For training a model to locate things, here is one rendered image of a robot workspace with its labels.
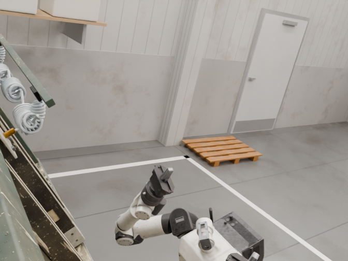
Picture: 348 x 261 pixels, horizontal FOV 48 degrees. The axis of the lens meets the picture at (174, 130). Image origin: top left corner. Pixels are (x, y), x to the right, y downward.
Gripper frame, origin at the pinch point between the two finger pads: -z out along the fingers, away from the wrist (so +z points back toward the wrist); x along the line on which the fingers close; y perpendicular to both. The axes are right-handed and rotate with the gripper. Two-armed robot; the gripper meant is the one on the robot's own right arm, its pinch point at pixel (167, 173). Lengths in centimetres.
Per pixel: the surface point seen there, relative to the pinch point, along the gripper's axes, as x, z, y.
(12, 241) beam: 39, -59, 69
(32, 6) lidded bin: -244, 107, -14
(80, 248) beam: -10, 86, 10
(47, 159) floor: -199, 289, -52
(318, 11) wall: -359, 133, -544
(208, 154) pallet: -169, 271, -271
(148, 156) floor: -187, 288, -186
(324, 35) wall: -344, 171, -589
